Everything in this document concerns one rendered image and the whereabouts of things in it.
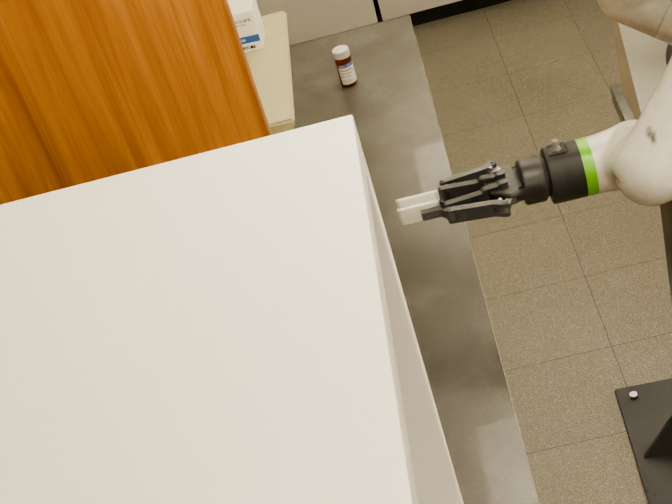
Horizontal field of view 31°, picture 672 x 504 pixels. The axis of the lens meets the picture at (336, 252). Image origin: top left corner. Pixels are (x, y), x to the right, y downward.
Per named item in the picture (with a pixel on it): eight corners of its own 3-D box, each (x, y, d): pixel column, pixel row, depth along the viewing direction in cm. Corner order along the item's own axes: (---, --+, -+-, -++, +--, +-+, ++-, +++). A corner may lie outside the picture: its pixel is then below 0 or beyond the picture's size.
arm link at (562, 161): (591, 211, 192) (579, 180, 200) (581, 150, 185) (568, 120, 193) (553, 221, 193) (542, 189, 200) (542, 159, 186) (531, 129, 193)
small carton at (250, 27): (229, 56, 172) (216, 18, 168) (232, 39, 176) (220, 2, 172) (263, 48, 171) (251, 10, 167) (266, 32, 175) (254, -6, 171)
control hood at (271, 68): (229, 205, 160) (205, 142, 154) (230, 86, 186) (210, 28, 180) (314, 184, 159) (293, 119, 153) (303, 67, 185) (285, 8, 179)
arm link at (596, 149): (668, 173, 198) (655, 107, 195) (686, 188, 186) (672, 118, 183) (582, 194, 199) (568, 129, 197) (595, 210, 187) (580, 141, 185)
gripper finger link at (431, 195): (438, 191, 195) (437, 188, 195) (395, 202, 196) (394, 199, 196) (441, 206, 197) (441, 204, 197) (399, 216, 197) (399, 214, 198)
